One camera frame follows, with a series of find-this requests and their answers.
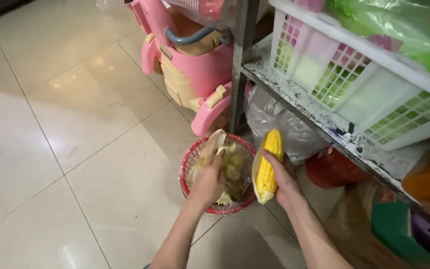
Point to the heap of vegetable scraps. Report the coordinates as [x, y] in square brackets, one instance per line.
[233, 168]

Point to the person's right hand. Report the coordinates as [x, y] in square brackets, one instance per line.
[286, 183]

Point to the yellow corn cob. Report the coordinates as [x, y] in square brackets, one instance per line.
[269, 164]

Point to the red plastic waste basket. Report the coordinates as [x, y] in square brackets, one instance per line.
[215, 175]

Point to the pink toy ride-on car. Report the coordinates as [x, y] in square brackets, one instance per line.
[190, 59]

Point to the person's left hand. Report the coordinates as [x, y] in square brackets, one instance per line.
[207, 181]

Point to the pale corn husk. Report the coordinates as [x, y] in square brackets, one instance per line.
[212, 149]

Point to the grey metal shelf rack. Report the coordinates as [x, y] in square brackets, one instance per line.
[312, 101]

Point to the white plastic lattice basket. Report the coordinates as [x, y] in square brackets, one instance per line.
[353, 71]

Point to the green printed sack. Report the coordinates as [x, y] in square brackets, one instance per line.
[394, 224]

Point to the clear crumpled plastic bag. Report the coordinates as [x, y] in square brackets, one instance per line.
[286, 123]

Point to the red plastic container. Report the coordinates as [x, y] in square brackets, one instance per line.
[330, 168]

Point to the green plastic bag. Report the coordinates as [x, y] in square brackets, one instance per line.
[398, 26]

